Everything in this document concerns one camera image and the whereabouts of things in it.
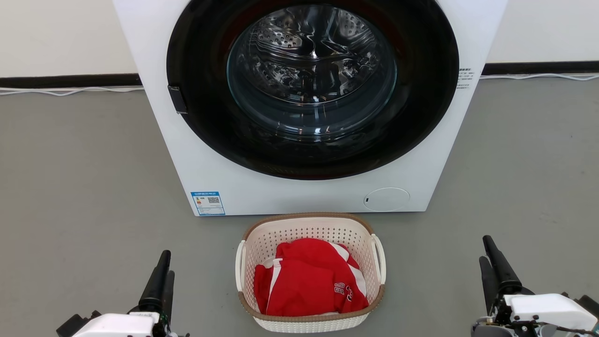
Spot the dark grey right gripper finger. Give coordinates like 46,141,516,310
479,256,500,314
482,235,522,293

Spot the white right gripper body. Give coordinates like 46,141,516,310
473,288,599,337

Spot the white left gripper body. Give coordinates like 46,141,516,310
84,312,188,337

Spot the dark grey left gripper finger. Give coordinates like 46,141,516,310
161,271,175,323
139,250,171,313

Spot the cream perforated laundry basket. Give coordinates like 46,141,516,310
235,212,387,333

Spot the blue energy label sticker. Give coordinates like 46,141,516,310
190,191,226,216

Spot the white front-load washing machine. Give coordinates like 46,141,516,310
112,0,508,217

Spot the red and white garment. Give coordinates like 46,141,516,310
253,237,369,317

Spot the round white filter cover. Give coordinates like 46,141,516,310
364,187,411,212

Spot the round black washer door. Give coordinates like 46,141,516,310
166,0,460,181

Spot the steel washer drum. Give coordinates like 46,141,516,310
227,5,398,141

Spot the thin black right gripper cable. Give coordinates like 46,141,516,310
538,325,599,336

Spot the black door latch handle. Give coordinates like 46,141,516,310
168,85,189,114

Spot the white floor cable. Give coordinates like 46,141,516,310
479,73,599,81
0,86,145,97

